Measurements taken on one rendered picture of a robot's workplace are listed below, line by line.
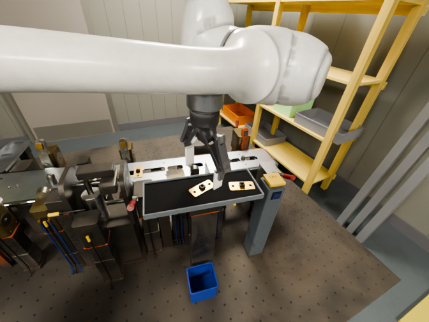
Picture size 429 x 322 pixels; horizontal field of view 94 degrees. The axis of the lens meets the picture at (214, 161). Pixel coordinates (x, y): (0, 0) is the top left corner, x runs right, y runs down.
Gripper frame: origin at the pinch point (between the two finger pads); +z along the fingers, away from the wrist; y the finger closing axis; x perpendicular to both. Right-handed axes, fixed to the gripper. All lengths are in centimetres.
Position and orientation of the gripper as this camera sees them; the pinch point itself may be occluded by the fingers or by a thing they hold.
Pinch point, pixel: (202, 172)
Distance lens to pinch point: 60.7
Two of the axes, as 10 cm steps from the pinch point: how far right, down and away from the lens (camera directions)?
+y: -6.5, -4.8, 5.9
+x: -7.6, 3.5, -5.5
